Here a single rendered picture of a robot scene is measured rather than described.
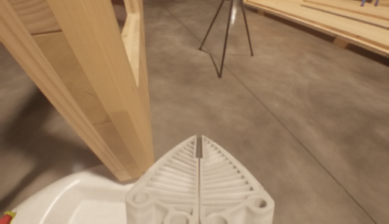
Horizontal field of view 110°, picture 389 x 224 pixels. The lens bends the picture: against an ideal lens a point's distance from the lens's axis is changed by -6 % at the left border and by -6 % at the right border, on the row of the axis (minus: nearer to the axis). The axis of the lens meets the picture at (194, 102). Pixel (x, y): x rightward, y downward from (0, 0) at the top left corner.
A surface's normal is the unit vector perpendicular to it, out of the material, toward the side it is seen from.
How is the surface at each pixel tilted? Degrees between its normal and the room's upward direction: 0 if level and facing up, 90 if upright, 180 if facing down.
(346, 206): 0
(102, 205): 0
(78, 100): 88
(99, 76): 88
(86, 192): 70
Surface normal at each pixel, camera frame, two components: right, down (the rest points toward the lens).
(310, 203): 0.00, -0.72
